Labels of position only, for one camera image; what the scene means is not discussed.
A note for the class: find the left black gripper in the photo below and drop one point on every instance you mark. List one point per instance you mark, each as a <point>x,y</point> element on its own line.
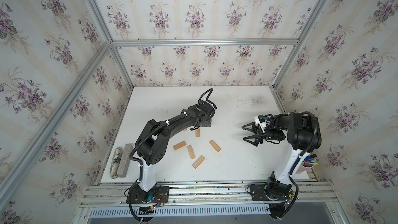
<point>208,123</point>

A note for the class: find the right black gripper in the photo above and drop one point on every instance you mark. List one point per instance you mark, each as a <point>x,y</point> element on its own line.
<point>258,139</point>

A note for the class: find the wooden block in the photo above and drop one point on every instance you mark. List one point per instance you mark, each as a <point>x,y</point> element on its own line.
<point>198,162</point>
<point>191,152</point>
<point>215,146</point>
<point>197,132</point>

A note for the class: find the wooden block numbered 67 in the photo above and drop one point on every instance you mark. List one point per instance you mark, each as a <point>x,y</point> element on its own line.
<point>179,145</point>

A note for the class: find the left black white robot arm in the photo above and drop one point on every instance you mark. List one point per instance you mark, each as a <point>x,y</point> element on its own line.
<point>152,143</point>

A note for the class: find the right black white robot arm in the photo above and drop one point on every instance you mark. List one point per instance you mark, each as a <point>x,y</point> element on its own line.
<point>300,130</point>

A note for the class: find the wooden block bottom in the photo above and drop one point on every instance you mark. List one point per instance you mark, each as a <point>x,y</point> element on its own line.
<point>198,162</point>

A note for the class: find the pink cup with pens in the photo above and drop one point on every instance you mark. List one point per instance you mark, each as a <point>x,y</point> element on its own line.
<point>308,163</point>

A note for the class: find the patterned rolled cloth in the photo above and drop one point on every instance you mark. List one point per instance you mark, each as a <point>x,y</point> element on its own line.
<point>115,162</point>

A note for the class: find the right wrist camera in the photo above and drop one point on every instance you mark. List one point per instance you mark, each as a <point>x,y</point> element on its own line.
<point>261,121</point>

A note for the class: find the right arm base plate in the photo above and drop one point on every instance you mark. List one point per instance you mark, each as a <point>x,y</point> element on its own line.
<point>279,194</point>

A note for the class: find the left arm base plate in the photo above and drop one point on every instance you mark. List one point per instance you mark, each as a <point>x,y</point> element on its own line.
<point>145,203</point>

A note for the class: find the white vented cable duct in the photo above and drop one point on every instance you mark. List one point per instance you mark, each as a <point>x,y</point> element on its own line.
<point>182,211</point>

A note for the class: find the aluminium rail frame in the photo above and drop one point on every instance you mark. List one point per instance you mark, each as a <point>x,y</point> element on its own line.
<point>203,192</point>

